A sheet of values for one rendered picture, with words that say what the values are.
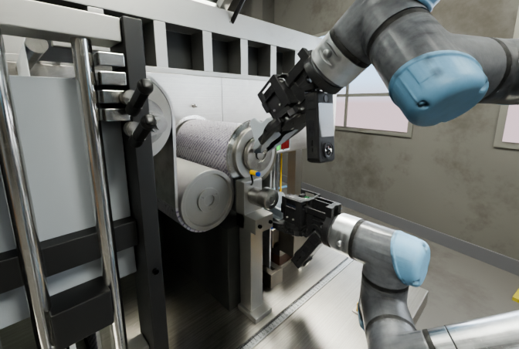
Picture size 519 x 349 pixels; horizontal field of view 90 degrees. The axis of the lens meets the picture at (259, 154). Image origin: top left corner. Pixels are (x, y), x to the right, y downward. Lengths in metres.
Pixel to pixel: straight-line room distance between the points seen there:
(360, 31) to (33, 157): 0.37
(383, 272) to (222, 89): 0.69
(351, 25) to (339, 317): 0.57
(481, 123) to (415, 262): 2.45
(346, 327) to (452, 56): 0.54
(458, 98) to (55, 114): 0.38
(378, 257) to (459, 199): 2.54
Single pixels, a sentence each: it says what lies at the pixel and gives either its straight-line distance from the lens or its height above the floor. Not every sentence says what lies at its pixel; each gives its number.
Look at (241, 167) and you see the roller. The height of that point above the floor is 1.23.
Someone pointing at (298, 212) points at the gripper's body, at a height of 1.14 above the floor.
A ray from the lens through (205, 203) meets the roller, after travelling 0.52.
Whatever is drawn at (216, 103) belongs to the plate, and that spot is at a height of 1.36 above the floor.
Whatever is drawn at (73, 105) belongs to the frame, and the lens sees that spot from 0.31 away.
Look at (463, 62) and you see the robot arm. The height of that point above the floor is 1.40.
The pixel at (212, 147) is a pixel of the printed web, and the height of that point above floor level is 1.26.
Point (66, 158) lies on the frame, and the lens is 0.32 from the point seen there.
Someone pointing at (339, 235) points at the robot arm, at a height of 1.12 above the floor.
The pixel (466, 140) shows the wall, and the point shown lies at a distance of 2.90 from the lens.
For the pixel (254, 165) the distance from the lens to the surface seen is 0.55.
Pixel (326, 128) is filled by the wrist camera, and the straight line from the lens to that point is 0.43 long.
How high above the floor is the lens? 1.36
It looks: 12 degrees down
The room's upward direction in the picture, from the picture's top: straight up
